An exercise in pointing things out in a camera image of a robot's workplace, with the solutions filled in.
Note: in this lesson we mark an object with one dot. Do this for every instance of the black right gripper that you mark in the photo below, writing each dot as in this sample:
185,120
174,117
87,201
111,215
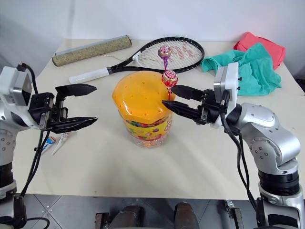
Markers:
209,109

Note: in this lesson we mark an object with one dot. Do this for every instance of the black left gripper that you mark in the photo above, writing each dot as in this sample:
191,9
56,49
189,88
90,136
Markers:
40,107

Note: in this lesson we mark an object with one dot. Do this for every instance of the red lollipop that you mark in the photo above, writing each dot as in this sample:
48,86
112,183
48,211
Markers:
169,78

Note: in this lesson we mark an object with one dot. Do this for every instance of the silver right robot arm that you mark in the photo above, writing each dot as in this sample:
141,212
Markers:
269,133

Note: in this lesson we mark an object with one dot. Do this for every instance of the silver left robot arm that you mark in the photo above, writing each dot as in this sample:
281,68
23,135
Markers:
7,143

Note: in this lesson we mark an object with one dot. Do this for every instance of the orange lidded lollipop jar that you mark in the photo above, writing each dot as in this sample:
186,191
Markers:
140,100

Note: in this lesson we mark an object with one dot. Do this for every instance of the small white tubes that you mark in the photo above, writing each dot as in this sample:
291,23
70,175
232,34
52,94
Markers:
60,142

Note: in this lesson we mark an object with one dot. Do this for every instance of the pink wrapped lollipop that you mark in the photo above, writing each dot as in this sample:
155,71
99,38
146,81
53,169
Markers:
165,52

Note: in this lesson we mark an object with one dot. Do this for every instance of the black tennis racket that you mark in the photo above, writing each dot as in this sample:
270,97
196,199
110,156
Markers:
152,53

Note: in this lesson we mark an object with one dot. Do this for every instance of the rolled patterned scroll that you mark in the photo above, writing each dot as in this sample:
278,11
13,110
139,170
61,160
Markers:
93,50

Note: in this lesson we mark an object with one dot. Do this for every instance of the teal cloth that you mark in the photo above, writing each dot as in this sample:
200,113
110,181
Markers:
255,69

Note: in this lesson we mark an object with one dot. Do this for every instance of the red cloth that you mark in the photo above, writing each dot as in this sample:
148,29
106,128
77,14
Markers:
262,43

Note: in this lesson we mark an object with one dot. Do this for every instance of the dark rounded shape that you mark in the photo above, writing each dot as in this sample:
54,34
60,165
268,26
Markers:
129,218

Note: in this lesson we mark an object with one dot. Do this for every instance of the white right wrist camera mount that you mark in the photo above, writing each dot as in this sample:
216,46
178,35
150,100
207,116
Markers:
228,83

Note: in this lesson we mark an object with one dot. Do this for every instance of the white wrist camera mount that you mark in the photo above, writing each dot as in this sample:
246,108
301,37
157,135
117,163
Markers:
9,81
228,83

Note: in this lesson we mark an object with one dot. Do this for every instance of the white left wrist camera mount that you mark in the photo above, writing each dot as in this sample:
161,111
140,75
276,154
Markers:
9,81

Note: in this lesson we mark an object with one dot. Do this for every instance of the rusty metal bracket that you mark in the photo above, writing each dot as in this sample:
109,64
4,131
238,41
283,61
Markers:
234,215

